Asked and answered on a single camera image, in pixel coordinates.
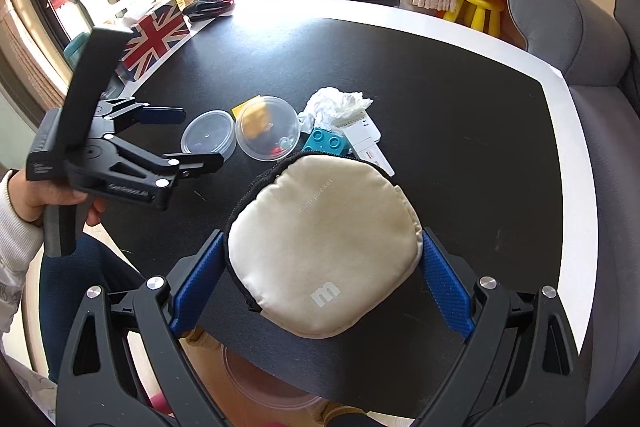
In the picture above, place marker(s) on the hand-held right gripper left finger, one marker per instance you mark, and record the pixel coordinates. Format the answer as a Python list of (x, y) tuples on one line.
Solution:
[(196, 283)]

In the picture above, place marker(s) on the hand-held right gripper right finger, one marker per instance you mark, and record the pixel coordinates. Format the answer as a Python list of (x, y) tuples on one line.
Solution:
[(445, 287)]

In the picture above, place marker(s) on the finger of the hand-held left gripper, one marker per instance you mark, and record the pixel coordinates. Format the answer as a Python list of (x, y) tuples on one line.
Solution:
[(200, 161), (162, 115)]

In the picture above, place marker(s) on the beige round zipper pouch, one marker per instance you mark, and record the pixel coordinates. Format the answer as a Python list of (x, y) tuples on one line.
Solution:
[(325, 247)]

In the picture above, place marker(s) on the white tissue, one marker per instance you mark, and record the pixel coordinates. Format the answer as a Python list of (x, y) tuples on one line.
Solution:
[(335, 104)]

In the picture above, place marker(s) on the person's left forearm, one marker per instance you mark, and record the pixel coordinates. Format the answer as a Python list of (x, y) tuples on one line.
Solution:
[(15, 252)]

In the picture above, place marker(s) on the person's left hand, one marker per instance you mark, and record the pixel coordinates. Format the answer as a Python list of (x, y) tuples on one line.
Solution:
[(42, 198)]

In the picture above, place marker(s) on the clear round plastic lid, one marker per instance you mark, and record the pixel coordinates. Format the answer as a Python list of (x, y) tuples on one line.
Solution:
[(207, 135)]

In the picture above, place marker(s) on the teal plastic container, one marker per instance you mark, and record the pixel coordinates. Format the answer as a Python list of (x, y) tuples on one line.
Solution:
[(75, 49)]

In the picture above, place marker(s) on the flag print box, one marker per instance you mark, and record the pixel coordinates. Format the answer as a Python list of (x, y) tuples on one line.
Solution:
[(150, 38)]

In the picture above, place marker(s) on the yellow paper square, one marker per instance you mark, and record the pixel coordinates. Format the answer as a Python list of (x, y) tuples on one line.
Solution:
[(241, 108)]

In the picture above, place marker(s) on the yellow foam piece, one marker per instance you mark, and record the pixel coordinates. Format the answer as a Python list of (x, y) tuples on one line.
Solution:
[(257, 119)]

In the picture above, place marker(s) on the clear round plastic container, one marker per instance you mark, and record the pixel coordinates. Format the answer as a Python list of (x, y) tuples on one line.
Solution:
[(280, 122)]

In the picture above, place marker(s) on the person's legs in blue jeans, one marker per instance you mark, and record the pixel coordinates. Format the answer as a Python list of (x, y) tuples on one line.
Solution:
[(85, 272)]

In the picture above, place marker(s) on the clear pink plastic bin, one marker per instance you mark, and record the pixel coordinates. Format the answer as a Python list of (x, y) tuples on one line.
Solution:
[(265, 382)]

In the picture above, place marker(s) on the blue toy brick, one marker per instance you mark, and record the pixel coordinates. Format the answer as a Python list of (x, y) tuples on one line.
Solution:
[(327, 142)]

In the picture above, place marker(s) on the white test cassette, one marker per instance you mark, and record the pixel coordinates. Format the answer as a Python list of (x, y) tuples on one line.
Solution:
[(374, 159)]

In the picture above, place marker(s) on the small white box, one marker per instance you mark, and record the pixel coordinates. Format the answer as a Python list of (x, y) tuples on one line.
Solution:
[(367, 133)]

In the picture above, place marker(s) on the yellow plastic stool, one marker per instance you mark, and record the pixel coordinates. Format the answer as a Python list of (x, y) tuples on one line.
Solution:
[(475, 4)]

